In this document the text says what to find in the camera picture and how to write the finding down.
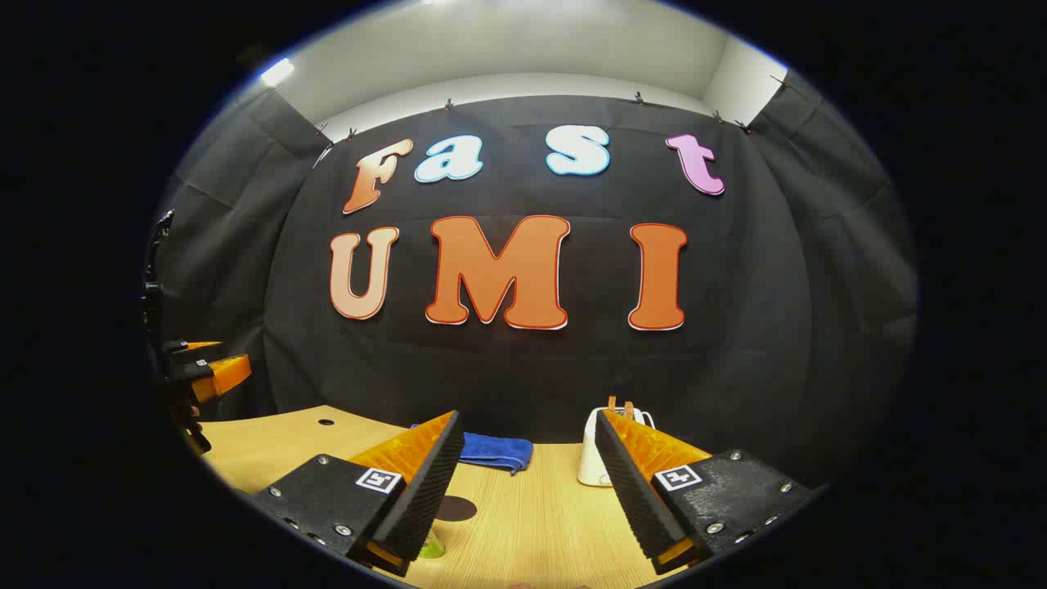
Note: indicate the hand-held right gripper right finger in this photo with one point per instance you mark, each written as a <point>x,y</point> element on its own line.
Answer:
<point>634,491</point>

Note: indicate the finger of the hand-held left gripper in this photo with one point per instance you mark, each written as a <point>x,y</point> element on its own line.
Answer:
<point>217,375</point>
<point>192,349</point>

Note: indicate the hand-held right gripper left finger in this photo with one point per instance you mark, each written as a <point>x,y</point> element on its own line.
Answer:
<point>425,491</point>

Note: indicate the dark brown round coaster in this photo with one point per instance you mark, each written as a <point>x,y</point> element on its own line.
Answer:
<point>458,509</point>

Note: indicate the green label water bottle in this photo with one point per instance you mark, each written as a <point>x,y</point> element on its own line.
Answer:
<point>433,548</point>

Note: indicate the white toaster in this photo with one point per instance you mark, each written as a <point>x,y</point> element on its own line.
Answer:
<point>590,458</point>

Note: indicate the blue towel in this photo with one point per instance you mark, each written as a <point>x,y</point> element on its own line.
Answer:
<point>495,450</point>

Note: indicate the ceiling light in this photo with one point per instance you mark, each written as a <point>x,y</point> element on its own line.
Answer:
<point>276,72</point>

